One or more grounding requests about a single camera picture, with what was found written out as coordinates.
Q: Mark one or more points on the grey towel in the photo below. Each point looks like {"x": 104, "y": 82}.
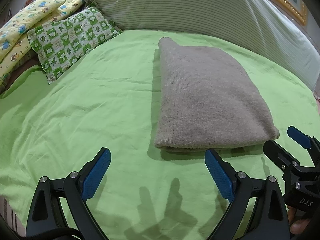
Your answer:
{"x": 205, "y": 92}

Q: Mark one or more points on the yellow cartoon print quilt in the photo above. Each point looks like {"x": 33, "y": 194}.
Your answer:
{"x": 20, "y": 30}

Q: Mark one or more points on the white striped pillow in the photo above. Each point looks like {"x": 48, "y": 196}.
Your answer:
{"x": 200, "y": 7}

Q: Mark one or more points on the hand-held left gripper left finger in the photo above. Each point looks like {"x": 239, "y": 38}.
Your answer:
{"x": 96, "y": 175}

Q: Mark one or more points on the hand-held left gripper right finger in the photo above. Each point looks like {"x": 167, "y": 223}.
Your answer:
{"x": 220, "y": 175}

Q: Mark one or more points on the brown striped mattress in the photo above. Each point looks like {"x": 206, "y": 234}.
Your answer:
{"x": 8, "y": 215}

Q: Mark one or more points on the person's right hand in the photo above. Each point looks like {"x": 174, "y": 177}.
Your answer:
{"x": 298, "y": 226}

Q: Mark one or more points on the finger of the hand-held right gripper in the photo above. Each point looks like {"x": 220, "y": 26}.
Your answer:
{"x": 298, "y": 136}
{"x": 277, "y": 153}

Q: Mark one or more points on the green checkered pillow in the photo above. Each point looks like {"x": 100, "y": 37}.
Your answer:
{"x": 70, "y": 40}

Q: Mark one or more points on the light green bed sheet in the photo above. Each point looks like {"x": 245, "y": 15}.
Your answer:
{"x": 87, "y": 117}

